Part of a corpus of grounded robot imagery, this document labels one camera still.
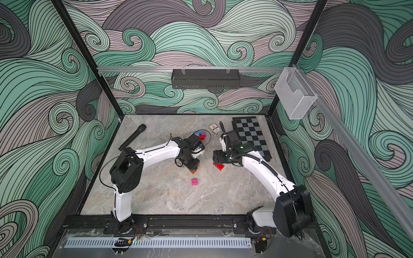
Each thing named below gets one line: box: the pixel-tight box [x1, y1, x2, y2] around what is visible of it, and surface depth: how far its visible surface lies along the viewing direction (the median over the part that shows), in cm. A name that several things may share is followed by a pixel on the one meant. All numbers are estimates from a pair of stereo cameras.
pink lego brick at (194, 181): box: [191, 177, 199, 186], surface depth 89 cm
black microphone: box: [118, 123, 147, 152], surface depth 108 cm
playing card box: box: [207, 123, 223, 136], surface depth 112 cm
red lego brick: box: [212, 161, 225, 171], surface depth 94 cm
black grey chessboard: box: [231, 116, 273, 162], surface depth 109 cm
